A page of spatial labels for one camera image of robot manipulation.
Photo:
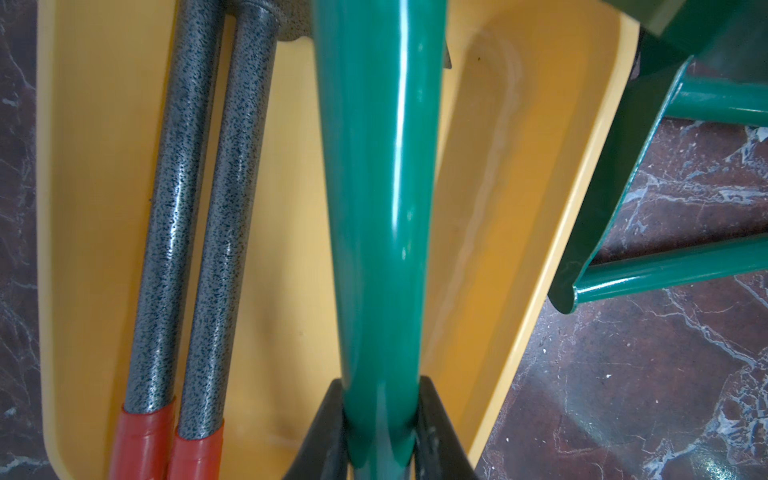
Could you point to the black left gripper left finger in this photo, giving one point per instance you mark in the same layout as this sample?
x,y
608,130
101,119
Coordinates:
x,y
323,453

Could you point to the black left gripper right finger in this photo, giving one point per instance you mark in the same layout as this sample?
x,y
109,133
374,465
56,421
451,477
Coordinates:
x,y
438,452

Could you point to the yellow plastic storage box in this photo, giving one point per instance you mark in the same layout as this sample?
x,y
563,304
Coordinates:
x,y
526,107

